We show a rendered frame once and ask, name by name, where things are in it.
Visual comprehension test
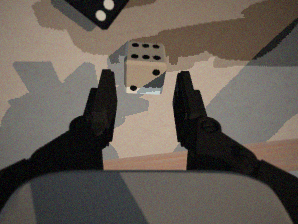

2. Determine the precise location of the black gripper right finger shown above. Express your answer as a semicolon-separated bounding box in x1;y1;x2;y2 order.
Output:
172;71;298;224

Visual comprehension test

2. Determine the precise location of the black die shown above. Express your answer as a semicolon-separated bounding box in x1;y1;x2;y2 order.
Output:
65;0;129;30

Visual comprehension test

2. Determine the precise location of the white die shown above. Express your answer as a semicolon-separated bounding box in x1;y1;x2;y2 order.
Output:
124;41;167;95

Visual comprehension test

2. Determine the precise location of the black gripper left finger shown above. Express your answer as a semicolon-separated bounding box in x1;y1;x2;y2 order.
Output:
0;69;117;212

